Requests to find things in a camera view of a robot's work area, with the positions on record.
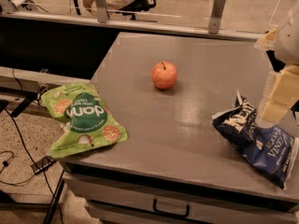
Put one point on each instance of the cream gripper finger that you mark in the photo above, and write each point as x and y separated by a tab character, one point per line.
281	93
267	41

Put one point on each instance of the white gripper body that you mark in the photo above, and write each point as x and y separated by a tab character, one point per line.
288	42

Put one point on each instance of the green rice chip bag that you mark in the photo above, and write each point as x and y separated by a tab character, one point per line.
88	122

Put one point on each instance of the blue potato chip bag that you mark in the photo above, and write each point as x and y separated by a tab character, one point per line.
271	151

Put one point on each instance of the red apple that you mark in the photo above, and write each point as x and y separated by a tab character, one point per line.
164	75

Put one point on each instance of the black chair base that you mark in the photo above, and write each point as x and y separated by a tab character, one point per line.
134	6

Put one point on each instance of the grey drawer cabinet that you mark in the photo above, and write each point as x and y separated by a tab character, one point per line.
123	203

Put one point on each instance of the black power adapter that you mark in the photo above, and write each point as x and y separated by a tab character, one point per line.
42	165

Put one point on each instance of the metal railing frame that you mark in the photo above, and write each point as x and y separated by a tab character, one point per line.
201	18

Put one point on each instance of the black drawer handle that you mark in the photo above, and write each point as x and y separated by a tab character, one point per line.
171	211

